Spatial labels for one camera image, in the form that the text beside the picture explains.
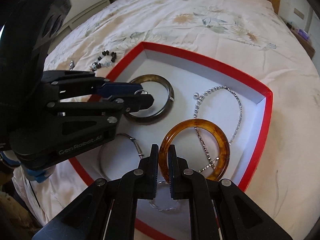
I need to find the silver wristwatch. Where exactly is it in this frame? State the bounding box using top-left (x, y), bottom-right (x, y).
top-left (69, 60), bottom-right (75, 71)

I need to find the thin silver chain bracelet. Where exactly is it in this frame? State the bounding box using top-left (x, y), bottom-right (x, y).
top-left (147, 180), bottom-right (182, 212)

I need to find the dark beaded bracelet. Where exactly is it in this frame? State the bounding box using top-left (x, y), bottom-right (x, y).
top-left (89, 50), bottom-right (118, 71)

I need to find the silver metal bangle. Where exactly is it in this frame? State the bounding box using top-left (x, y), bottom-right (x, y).
top-left (97, 133), bottom-right (145, 181)

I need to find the dark tortoise bangle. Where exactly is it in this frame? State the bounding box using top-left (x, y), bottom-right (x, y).
top-left (124, 74), bottom-right (175, 125)

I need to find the amber orange bangle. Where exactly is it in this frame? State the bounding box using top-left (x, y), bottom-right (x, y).
top-left (158, 119), bottom-right (230, 182)

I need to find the long rhinestone necklace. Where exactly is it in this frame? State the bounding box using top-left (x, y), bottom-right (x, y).
top-left (192, 86), bottom-right (243, 173)

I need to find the red jewelry box tray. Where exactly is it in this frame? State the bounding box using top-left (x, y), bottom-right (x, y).
top-left (69, 42), bottom-right (273, 239)

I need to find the blue white gloved left hand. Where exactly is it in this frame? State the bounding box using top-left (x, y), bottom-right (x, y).
top-left (1, 150), bottom-right (56, 183)

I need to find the floral beige bed quilt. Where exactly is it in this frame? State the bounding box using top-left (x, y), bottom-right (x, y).
top-left (12, 0), bottom-right (320, 240)

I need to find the wooden nightstand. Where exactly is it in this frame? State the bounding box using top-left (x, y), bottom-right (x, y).
top-left (285, 21), bottom-right (315, 59)

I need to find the purple item on nightstand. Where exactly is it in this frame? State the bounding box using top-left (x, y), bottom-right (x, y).
top-left (297, 28), bottom-right (309, 41)

